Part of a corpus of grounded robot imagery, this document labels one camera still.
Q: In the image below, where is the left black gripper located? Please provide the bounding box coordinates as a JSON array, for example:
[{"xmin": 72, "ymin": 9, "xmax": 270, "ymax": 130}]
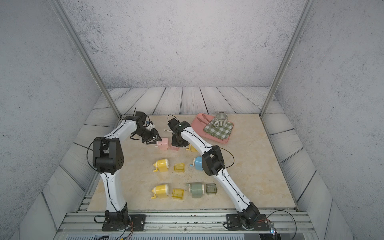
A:
[{"xmin": 134, "ymin": 127, "xmax": 163, "ymax": 145}]

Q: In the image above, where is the pink pencil sharpener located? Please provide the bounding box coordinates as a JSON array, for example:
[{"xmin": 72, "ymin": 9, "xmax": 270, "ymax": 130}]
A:
[{"xmin": 157, "ymin": 138, "xmax": 170, "ymax": 151}]

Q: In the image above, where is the yellow tray row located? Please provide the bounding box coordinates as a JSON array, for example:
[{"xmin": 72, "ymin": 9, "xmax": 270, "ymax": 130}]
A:
[
  {"xmin": 174, "ymin": 163, "xmax": 185, "ymax": 173},
  {"xmin": 172, "ymin": 188, "xmax": 185, "ymax": 200}
]

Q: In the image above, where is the yellow sharpener front row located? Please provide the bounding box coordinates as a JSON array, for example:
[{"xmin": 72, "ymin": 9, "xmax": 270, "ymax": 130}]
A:
[{"xmin": 151, "ymin": 184, "xmax": 169, "ymax": 199}]

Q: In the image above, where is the yellow tray front row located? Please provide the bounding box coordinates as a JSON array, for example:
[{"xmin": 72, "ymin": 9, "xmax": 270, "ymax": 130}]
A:
[{"xmin": 172, "ymin": 188, "xmax": 185, "ymax": 200}]

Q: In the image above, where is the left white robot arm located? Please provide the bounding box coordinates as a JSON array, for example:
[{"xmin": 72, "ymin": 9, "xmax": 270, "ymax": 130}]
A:
[{"xmin": 91, "ymin": 111, "xmax": 162, "ymax": 233}]

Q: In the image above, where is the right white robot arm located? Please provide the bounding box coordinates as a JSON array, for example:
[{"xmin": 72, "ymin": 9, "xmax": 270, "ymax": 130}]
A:
[{"xmin": 168, "ymin": 117, "xmax": 260, "ymax": 230}]

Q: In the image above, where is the yellow sharpener back row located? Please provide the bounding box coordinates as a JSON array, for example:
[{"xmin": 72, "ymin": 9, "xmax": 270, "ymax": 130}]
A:
[{"xmin": 186, "ymin": 144, "xmax": 198, "ymax": 153}]

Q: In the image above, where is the blue pencil sharpener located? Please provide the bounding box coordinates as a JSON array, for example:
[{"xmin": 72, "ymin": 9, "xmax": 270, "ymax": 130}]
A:
[{"xmin": 190, "ymin": 157, "xmax": 203, "ymax": 171}]

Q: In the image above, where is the pink serving tray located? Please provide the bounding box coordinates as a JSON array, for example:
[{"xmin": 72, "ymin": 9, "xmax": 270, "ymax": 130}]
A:
[{"xmin": 191, "ymin": 113, "xmax": 230, "ymax": 144}]

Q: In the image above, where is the green pencil sharpener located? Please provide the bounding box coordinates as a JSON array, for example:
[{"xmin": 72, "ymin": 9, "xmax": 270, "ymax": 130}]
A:
[{"xmin": 186, "ymin": 183, "xmax": 205, "ymax": 199}]

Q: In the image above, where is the green checkered cloth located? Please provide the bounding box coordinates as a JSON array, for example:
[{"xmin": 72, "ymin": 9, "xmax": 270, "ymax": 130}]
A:
[{"xmin": 204, "ymin": 120, "xmax": 234, "ymax": 140}]

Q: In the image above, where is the ribbed grey cup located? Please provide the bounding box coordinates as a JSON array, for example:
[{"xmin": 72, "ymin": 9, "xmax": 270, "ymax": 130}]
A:
[{"xmin": 214, "ymin": 112, "xmax": 228, "ymax": 128}]

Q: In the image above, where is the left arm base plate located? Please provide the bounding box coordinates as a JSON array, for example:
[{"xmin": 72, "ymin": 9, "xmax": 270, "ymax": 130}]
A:
[{"xmin": 102, "ymin": 214, "xmax": 147, "ymax": 232}]

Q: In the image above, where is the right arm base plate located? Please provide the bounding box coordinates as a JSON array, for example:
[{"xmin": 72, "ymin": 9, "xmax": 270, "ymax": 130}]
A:
[{"xmin": 223, "ymin": 214, "xmax": 270, "ymax": 231}]

